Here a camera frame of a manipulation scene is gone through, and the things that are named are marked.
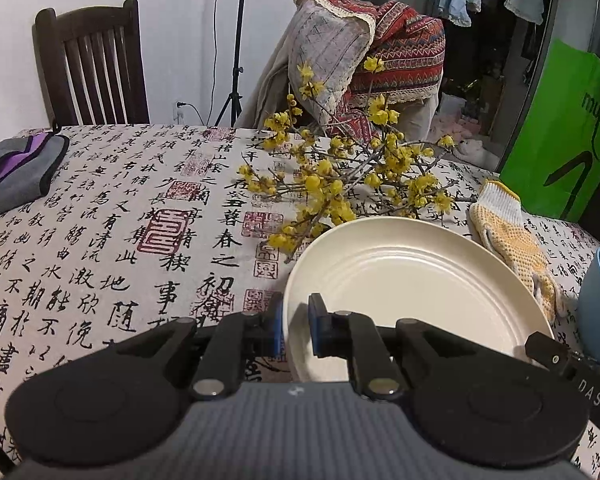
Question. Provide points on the grey purple pouch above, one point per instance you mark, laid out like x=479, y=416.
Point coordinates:
x=27, y=166

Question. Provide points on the studio light on stand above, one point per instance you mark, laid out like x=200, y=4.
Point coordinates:
x=233, y=102

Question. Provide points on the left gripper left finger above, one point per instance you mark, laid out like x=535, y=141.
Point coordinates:
x=225, y=349

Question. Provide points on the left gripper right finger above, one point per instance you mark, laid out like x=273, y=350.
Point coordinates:
x=355, y=338

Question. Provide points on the knitted work glove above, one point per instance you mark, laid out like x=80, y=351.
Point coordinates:
x=497, y=218

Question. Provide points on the patterned red blanket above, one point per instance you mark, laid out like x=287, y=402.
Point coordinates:
x=359, y=51

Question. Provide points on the cream plate on table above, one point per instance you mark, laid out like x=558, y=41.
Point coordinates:
x=391, y=268

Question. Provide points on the yellow flower branch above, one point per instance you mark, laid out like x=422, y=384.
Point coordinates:
x=307, y=172

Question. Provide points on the black framed sliding door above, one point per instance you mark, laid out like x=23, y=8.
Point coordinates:
x=492, y=69

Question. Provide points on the dark wooden chair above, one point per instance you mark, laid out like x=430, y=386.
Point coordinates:
x=91, y=64

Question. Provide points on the calligraphy print tablecloth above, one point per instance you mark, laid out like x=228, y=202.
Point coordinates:
x=141, y=224

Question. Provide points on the green mucun paper bag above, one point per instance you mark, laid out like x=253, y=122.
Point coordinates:
x=554, y=165

